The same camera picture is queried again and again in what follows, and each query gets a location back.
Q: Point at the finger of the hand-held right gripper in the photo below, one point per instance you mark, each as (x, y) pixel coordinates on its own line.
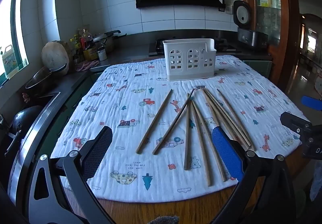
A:
(312, 103)
(291, 119)

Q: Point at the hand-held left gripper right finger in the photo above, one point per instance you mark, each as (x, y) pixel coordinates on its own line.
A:
(226, 153)

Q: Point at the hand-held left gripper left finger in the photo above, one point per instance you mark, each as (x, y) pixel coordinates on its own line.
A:
(99, 147)

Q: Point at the spread of wooden chopsticks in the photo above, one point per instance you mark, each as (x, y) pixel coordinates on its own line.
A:
(187, 138)

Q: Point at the white plastic utensil holder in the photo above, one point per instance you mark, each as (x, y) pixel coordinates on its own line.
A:
(188, 49)

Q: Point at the person's right forearm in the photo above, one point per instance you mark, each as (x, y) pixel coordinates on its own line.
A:
(317, 183)

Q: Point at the white printed cloth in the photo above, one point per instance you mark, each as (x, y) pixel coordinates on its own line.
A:
(125, 103)

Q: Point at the black wok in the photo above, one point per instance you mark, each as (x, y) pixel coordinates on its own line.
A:
(24, 118)

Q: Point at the wooden glass door cabinet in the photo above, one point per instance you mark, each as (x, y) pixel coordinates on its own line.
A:
(289, 25)

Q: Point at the pink rag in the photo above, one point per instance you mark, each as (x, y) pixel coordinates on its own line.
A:
(86, 65)

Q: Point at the grey knitted clothing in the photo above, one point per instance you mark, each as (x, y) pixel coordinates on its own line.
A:
(164, 220)

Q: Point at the black rice cooker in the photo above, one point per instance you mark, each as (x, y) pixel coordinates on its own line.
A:
(247, 38)

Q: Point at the small white jar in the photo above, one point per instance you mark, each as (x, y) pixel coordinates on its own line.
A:
(102, 54)

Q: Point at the dark soy sauce bottle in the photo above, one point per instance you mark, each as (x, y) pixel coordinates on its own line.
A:
(90, 53)

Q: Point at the round wooden chopping board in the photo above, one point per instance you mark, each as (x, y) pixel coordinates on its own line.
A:
(55, 56)

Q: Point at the yellow cap bottle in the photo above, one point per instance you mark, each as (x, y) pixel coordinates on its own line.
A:
(76, 48)

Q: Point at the steel pressure cooker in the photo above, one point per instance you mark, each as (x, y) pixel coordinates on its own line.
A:
(108, 43)

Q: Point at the black gas stove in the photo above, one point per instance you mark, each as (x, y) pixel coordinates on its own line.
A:
(156, 46)

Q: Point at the clear plastic bag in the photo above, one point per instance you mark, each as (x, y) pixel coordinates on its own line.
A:
(84, 30)

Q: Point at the white detergent jug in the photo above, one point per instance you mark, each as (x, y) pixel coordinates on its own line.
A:
(10, 63)

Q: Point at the window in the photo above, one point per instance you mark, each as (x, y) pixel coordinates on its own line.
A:
(7, 25)

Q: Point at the white wall socket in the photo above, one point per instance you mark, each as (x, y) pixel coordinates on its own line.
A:
(229, 9)

